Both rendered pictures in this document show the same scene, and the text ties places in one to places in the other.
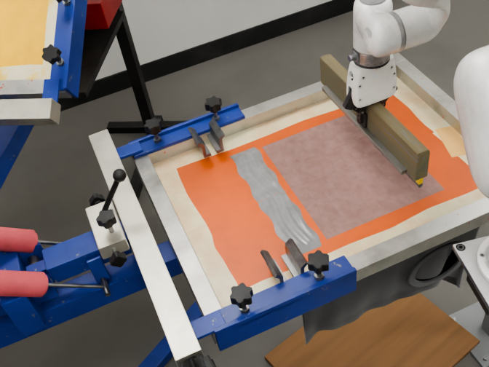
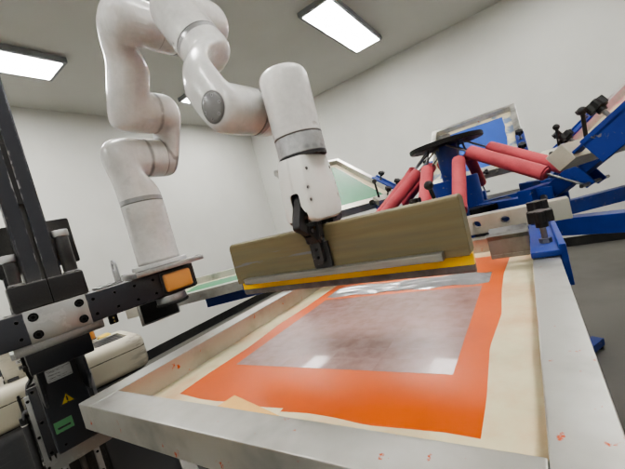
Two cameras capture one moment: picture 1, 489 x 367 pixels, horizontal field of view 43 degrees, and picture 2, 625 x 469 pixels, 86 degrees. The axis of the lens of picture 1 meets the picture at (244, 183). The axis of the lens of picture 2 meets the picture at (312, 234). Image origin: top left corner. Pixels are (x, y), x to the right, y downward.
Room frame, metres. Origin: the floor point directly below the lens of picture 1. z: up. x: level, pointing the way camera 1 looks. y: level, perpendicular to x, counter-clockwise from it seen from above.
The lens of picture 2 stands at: (1.43, -0.65, 1.16)
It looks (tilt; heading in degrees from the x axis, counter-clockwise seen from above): 3 degrees down; 140
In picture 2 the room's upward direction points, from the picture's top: 15 degrees counter-clockwise
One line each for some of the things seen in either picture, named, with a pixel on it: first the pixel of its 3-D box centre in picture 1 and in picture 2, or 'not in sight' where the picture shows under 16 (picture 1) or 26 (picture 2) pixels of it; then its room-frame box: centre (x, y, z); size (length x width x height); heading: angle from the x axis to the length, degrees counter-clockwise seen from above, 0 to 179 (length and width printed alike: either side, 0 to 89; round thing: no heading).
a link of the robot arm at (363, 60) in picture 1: (368, 52); (302, 146); (1.04, -0.29, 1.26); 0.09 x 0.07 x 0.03; 106
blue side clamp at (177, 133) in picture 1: (189, 137); (546, 246); (1.21, 0.12, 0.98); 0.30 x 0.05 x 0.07; 106
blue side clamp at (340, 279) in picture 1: (283, 301); not in sight; (0.68, -0.04, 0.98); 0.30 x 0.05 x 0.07; 106
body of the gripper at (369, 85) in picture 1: (370, 75); (310, 185); (1.04, -0.30, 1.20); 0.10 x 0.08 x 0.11; 106
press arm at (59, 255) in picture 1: (87, 251); not in sight; (0.85, 0.35, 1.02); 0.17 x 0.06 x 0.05; 106
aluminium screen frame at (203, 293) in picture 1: (323, 172); (377, 301); (1.01, -0.19, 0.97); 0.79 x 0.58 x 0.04; 106
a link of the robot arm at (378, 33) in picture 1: (377, 31); (275, 113); (1.00, -0.30, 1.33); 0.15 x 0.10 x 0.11; 14
